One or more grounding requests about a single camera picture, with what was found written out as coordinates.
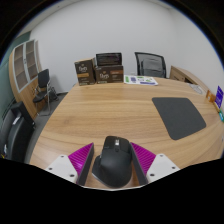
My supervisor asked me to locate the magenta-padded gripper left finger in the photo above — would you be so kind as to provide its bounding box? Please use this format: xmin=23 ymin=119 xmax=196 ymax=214
xmin=44 ymin=142 xmax=95 ymax=187

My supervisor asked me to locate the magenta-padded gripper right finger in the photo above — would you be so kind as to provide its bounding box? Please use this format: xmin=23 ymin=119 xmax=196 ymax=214
xmin=129 ymin=142 xmax=182 ymax=187

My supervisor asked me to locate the black computer mouse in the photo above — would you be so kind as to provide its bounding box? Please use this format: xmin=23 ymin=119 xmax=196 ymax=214
xmin=91 ymin=135 xmax=134 ymax=190

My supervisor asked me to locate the dark grey mouse pad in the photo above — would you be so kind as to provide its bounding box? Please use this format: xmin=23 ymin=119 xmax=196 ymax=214
xmin=151 ymin=96 xmax=207 ymax=141

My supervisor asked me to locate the black leather armchair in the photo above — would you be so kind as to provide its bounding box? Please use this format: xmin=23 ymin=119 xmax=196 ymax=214
xmin=0 ymin=101 xmax=36 ymax=163

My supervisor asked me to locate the white printed paper sheet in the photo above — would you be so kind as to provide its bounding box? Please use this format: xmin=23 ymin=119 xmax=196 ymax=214
xmin=123 ymin=74 xmax=159 ymax=87

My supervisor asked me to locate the round grey flat disc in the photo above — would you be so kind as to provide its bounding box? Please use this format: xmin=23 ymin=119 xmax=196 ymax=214
xmin=189 ymin=83 xmax=206 ymax=95

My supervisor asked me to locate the tall brown cardboard box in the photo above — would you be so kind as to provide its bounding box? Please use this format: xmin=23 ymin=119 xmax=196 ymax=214
xmin=73 ymin=58 xmax=97 ymax=87

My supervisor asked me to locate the small orange box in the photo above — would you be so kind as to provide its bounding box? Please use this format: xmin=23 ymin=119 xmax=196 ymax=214
xmin=205 ymin=89 xmax=217 ymax=104

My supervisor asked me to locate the black visitor chair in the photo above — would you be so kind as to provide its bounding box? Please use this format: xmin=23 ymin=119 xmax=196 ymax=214
xmin=32 ymin=68 xmax=58 ymax=116

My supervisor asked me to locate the wide brown cardboard box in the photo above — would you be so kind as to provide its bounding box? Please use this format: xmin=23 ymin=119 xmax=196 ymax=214
xmin=94 ymin=64 xmax=125 ymax=84

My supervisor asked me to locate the grey backpack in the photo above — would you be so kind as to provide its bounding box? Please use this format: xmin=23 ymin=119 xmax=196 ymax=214
xmin=140 ymin=57 xmax=165 ymax=78

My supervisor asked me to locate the wooden side desk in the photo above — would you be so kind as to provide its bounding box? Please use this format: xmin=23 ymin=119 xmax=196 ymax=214
xmin=169 ymin=65 xmax=211 ymax=94

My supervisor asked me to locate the purple standing sign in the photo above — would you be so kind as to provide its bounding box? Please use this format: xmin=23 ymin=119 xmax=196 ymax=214
xmin=214 ymin=85 xmax=224 ymax=109

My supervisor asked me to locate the wooden glass-door shelf cabinet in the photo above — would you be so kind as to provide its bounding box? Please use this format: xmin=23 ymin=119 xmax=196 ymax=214
xmin=8 ymin=39 xmax=44 ymax=119

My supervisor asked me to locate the black flat box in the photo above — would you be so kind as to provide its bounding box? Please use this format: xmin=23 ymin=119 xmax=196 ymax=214
xmin=95 ymin=51 xmax=123 ymax=67

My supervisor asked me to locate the black mesh office chair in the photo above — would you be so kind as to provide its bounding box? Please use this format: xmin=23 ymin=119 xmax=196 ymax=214
xmin=134 ymin=51 xmax=168 ymax=79

